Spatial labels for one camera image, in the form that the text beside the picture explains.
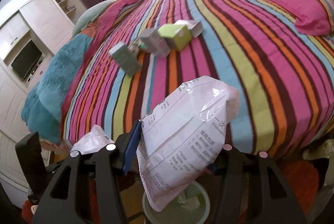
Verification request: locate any folded striped duvet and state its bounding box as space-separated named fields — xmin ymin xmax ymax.
xmin=78 ymin=0 xmax=142 ymax=39

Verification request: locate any lime green carton box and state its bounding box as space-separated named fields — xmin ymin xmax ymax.
xmin=158 ymin=24 xmax=192 ymax=52

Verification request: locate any white wardrobe cabinet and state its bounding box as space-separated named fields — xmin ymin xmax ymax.
xmin=1 ymin=0 xmax=85 ymax=207

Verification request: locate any red fuzzy rug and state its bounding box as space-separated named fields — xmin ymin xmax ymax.
xmin=278 ymin=160 xmax=319 ymax=215

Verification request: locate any mint green pillow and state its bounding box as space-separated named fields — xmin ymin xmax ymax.
xmin=72 ymin=0 xmax=117 ymax=38

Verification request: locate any white plastic wrapper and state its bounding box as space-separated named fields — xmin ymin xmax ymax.
xmin=70 ymin=125 xmax=114 ymax=157

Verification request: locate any teal fuzzy blanket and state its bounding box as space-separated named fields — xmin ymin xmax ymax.
xmin=21 ymin=34 xmax=93 ymax=145

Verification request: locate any teal green carton box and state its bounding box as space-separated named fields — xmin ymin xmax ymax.
xmin=108 ymin=42 xmax=142 ymax=77

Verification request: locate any white open box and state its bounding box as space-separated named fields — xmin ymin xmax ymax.
xmin=175 ymin=20 xmax=203 ymax=38

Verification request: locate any grey cardboard box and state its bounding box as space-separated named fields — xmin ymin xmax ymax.
xmin=138 ymin=29 xmax=171 ymax=57

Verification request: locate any colourful striped bedspread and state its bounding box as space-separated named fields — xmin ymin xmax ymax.
xmin=59 ymin=0 xmax=333 ymax=157

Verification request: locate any black television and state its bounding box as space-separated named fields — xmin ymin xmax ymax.
xmin=11 ymin=40 xmax=42 ymax=80

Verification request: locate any white plastic printed bag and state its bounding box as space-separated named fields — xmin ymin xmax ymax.
xmin=137 ymin=76 xmax=239 ymax=211

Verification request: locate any green mesh trash bin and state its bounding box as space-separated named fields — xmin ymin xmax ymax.
xmin=142 ymin=181 xmax=211 ymax=223

